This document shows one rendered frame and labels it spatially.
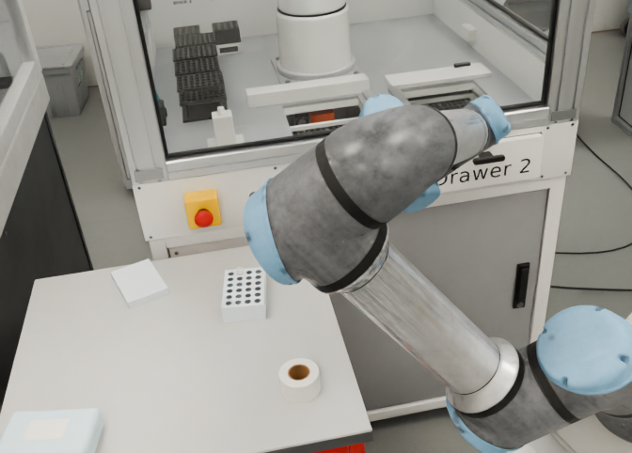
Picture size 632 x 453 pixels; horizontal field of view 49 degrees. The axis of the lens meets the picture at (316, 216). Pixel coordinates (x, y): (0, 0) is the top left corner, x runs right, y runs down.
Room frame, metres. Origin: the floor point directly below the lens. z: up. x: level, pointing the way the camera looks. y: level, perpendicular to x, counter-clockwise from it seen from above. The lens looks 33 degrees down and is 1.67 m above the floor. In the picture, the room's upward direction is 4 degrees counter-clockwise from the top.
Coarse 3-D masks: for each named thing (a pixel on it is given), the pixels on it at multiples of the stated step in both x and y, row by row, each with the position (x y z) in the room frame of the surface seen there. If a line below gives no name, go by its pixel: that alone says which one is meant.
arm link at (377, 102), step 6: (372, 96) 1.08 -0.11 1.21; (378, 96) 1.07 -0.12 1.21; (384, 96) 1.07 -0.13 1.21; (390, 96) 1.07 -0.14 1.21; (366, 102) 1.06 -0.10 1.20; (372, 102) 1.06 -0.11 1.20; (378, 102) 1.06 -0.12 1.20; (384, 102) 1.06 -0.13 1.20; (390, 102) 1.06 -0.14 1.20; (396, 102) 1.06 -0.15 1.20; (402, 102) 1.06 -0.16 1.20; (366, 108) 1.05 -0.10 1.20; (372, 108) 1.05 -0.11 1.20; (378, 108) 1.05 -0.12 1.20; (384, 108) 1.05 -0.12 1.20; (360, 114) 1.06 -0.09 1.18; (366, 114) 1.04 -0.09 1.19
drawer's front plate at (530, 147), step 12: (504, 144) 1.41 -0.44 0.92; (516, 144) 1.41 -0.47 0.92; (528, 144) 1.42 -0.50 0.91; (540, 144) 1.42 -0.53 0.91; (516, 156) 1.41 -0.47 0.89; (528, 156) 1.42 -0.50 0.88; (540, 156) 1.42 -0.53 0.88; (468, 168) 1.40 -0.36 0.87; (480, 168) 1.40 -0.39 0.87; (504, 168) 1.41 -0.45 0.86; (516, 168) 1.41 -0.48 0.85; (528, 168) 1.42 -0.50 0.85; (540, 168) 1.42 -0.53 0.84; (444, 180) 1.39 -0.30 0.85; (456, 180) 1.39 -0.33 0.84; (480, 180) 1.40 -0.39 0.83; (492, 180) 1.40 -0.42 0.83; (504, 180) 1.41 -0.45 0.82; (516, 180) 1.41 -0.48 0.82; (444, 192) 1.39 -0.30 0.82
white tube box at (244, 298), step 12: (228, 276) 1.15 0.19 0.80; (240, 276) 1.15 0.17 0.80; (252, 276) 1.15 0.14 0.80; (264, 276) 1.15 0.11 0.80; (228, 288) 1.12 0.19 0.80; (240, 288) 1.11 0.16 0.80; (252, 288) 1.11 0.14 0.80; (264, 288) 1.11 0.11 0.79; (228, 300) 1.08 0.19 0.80; (240, 300) 1.08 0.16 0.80; (252, 300) 1.07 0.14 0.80; (264, 300) 1.08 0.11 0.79; (228, 312) 1.05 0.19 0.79; (240, 312) 1.06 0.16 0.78; (252, 312) 1.06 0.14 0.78; (264, 312) 1.06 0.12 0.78
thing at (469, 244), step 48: (480, 192) 1.42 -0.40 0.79; (528, 192) 1.45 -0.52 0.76; (192, 240) 1.33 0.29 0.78; (240, 240) 1.35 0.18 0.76; (432, 240) 1.42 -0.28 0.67; (480, 240) 1.43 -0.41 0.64; (528, 240) 1.45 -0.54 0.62; (480, 288) 1.44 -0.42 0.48; (528, 288) 1.46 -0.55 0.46; (384, 336) 1.40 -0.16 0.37; (528, 336) 1.46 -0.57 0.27; (384, 384) 1.40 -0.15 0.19; (432, 384) 1.42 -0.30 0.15
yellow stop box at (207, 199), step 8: (192, 192) 1.32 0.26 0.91; (200, 192) 1.32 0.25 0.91; (208, 192) 1.31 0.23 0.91; (216, 192) 1.32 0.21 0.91; (184, 200) 1.29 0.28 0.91; (192, 200) 1.28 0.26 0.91; (200, 200) 1.28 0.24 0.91; (208, 200) 1.28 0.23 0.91; (216, 200) 1.29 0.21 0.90; (192, 208) 1.28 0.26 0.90; (200, 208) 1.28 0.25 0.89; (208, 208) 1.28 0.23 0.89; (216, 208) 1.29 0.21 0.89; (192, 216) 1.28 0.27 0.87; (216, 216) 1.29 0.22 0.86; (192, 224) 1.28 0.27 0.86; (216, 224) 1.29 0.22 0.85
